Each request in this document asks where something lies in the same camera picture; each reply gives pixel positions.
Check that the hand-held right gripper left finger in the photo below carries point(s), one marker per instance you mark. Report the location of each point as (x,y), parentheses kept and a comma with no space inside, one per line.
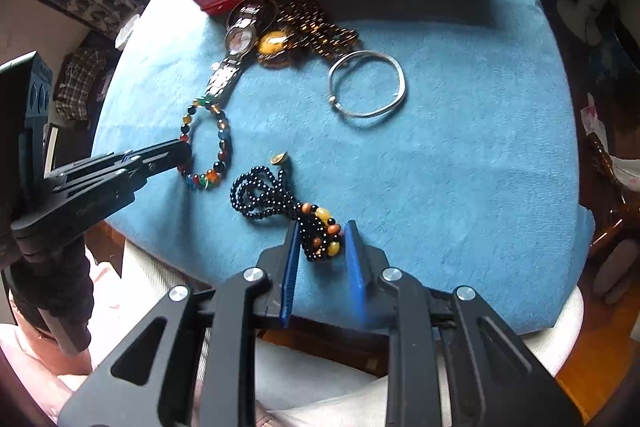
(290,267)

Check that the blue table cloth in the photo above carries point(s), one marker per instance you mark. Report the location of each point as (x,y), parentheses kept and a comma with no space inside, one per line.
(450,182)

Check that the rose gold bangle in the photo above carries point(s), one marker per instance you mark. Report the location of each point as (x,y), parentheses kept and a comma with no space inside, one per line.
(365,112)

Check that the plaid cloth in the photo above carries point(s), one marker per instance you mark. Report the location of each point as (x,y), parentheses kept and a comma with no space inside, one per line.
(80,77)

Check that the silver metal wristwatch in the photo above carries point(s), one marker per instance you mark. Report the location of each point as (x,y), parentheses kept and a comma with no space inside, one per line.
(240,39)

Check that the dark fan-patterned curtain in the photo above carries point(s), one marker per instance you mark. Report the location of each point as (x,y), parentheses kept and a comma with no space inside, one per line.
(90,2)

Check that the pink clothing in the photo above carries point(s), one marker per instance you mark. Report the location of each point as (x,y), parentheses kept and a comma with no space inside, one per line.
(30,357)

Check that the brown wooden furniture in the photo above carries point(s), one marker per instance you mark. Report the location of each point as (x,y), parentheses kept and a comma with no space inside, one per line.
(610,217)

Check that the grey slipper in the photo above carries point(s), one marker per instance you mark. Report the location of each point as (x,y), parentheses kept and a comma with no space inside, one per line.
(617,269)

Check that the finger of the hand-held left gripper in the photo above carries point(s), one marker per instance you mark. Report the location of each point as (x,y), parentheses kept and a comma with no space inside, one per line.
(160,149)
(85,204)

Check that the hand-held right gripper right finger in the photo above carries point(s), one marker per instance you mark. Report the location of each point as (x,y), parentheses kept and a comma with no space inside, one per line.
(354,267)

